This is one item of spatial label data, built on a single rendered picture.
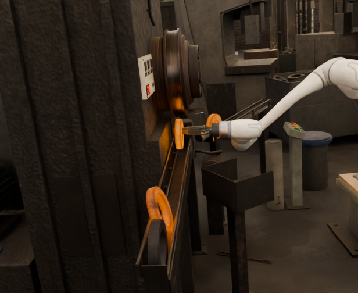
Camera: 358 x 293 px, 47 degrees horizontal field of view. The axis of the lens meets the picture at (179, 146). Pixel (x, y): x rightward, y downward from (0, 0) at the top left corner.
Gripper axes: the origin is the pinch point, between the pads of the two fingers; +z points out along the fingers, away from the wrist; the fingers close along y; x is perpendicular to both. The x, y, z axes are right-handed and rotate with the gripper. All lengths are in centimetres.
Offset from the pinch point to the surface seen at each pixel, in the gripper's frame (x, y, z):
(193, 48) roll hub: 40.2, 14.3, -7.7
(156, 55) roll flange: 38.0, 3.9, 10.2
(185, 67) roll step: 31.8, 3.6, -3.9
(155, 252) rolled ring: -13, -97, 0
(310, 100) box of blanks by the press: -26, 217, -114
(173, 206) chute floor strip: -22.7, -43.3, 0.1
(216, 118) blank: -8, 64, -19
